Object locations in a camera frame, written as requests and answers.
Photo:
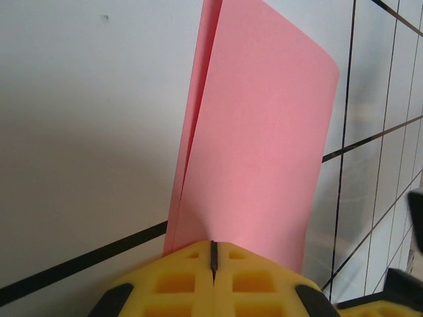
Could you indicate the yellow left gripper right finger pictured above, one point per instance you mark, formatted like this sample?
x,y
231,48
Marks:
x,y
257,287

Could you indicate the pink square paper sheet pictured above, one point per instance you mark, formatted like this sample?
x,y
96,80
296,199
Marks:
x,y
257,148

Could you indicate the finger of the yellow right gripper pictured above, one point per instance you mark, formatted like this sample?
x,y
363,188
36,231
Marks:
x,y
403,297
417,208

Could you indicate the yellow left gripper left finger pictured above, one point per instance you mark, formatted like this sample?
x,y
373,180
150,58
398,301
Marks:
x,y
172,287

